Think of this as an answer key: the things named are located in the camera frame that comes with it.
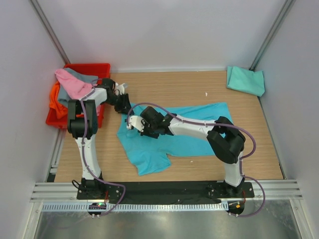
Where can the bright blue t shirt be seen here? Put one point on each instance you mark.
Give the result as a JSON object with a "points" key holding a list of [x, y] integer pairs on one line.
{"points": [[150, 155]]}

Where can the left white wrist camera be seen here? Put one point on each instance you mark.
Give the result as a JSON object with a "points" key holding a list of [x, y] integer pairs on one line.
{"points": [[120, 89]]}

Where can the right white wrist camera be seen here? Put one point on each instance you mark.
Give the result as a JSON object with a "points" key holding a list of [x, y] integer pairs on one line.
{"points": [[136, 122]]}

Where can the aluminium frame post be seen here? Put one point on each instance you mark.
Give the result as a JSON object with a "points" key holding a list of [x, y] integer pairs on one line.
{"points": [[49, 30], [274, 29]]}

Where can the orange t shirt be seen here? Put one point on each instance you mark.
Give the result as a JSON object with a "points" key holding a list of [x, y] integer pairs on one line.
{"points": [[59, 100]]}

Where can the folded teal t shirt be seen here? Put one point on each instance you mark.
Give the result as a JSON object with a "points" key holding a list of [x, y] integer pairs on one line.
{"points": [[243, 80]]}

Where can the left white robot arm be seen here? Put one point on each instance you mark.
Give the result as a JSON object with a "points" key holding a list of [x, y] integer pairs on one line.
{"points": [[82, 124]]}

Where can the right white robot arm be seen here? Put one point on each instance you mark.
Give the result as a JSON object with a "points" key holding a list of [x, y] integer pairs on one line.
{"points": [[227, 143]]}

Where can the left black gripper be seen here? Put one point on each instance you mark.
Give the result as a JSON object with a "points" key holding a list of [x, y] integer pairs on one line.
{"points": [[123, 105]]}

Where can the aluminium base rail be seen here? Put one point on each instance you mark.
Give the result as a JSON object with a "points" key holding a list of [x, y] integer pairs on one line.
{"points": [[53, 192]]}

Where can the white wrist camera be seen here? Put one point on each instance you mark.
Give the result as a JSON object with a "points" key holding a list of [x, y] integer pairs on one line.
{"points": [[120, 89], [136, 122]]}

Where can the left aluminium frame post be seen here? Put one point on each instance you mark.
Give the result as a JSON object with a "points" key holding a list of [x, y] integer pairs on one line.
{"points": [[49, 30]]}

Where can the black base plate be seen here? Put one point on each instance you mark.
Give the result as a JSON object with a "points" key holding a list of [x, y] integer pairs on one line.
{"points": [[162, 193]]}

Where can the pink t shirt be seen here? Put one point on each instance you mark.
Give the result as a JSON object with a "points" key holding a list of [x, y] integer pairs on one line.
{"points": [[74, 87]]}

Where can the red plastic bin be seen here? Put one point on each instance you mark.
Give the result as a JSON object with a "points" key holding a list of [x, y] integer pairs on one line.
{"points": [[101, 70]]}

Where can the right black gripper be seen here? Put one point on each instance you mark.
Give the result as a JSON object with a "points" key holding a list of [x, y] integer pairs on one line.
{"points": [[150, 130]]}

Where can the right aluminium frame post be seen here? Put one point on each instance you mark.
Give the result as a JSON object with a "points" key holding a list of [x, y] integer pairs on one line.
{"points": [[274, 29]]}

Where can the white slotted cable duct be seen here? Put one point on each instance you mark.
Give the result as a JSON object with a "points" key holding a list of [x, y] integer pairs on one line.
{"points": [[100, 208]]}

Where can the grey t shirt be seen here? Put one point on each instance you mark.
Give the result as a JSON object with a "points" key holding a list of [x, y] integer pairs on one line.
{"points": [[82, 77]]}

